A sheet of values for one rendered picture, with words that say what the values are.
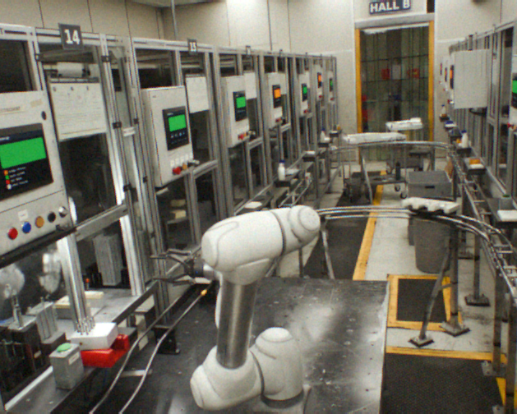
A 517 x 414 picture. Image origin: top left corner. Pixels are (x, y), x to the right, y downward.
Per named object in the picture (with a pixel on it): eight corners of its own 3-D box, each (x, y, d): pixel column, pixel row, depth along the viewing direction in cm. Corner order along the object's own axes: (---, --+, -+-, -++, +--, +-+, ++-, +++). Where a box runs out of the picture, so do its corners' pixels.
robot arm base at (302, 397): (313, 382, 194) (312, 369, 192) (302, 420, 173) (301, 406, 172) (267, 378, 199) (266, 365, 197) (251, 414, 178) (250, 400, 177)
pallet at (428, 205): (399, 213, 362) (399, 200, 359) (410, 209, 371) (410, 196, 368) (448, 222, 335) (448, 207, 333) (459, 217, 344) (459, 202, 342)
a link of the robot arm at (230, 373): (261, 405, 175) (201, 429, 166) (242, 368, 186) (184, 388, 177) (293, 231, 130) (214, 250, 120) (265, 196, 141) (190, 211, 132)
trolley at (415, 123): (428, 182, 797) (428, 120, 771) (390, 184, 805) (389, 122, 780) (419, 172, 877) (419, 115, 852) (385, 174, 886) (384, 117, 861)
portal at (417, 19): (432, 162, 953) (434, 12, 885) (358, 164, 992) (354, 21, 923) (432, 161, 962) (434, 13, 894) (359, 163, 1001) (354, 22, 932)
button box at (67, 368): (71, 389, 162) (64, 356, 159) (50, 387, 164) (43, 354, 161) (85, 374, 169) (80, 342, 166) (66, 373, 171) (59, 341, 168)
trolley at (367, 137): (348, 204, 708) (346, 135, 682) (341, 195, 762) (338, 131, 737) (412, 199, 709) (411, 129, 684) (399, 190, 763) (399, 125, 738)
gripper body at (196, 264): (211, 274, 200) (189, 273, 202) (209, 254, 197) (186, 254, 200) (204, 282, 193) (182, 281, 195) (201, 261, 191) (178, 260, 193)
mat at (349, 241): (354, 324, 376) (354, 322, 376) (277, 319, 393) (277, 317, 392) (386, 170, 916) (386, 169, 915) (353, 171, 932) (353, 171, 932)
